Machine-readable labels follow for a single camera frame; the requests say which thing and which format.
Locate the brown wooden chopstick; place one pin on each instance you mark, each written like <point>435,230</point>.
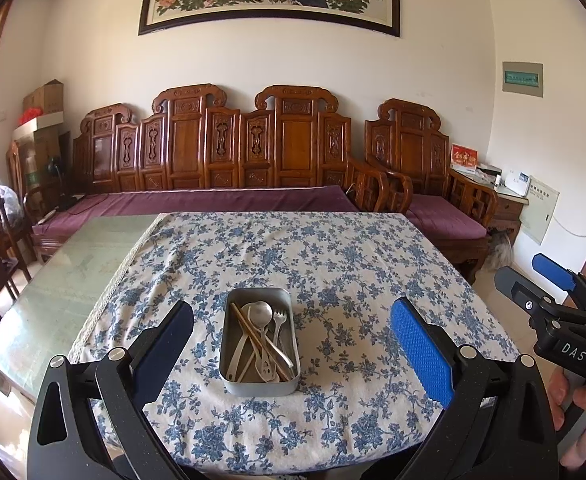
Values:
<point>245,327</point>

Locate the wooden side table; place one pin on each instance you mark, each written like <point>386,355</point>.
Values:
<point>510,207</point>

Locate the grey fluffy duster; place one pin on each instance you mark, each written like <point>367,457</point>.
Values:
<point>502,247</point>

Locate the red gift box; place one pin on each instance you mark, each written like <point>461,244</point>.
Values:
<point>464,159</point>

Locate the clear plastic bag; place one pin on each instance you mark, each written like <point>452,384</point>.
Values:
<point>8,200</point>

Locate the metal fork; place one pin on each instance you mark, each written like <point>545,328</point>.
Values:
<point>279,316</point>

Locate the rectangular metal tin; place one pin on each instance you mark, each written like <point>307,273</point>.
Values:
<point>228,350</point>

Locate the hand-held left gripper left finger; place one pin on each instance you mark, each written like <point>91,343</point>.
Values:
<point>165,345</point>

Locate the black desk lamp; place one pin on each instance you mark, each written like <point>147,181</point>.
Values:
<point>60,175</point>

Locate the metal spoon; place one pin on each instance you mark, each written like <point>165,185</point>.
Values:
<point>261,312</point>

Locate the square purple seat cushion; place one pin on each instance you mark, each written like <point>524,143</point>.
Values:
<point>445,215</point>

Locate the carved wooden armchair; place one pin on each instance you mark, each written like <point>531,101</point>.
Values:
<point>413,140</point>

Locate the large white plastic spoon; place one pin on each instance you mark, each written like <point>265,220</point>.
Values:
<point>247,309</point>

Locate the white paper stack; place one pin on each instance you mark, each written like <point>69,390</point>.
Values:
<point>488,172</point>

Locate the white desk phone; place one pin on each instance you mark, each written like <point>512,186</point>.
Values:
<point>517,184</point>

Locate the grey wall box green strip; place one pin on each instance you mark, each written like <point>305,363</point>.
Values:
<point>523,79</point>

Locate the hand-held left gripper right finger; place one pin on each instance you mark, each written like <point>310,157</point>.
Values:
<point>420,350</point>

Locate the red cloth bundle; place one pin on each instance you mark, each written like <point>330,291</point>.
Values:
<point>29,116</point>

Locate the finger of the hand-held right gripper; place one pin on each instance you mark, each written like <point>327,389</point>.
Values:
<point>520,289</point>
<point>553,269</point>

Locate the white wall electrical panel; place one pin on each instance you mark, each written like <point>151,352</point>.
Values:
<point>539,210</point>

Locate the carved wooden sofa bench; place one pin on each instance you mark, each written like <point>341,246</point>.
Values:
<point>188,140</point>

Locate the long purple seat cushion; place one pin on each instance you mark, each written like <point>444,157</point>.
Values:
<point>213,200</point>

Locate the blue floral tablecloth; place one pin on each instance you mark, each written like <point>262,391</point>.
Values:
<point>283,250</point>

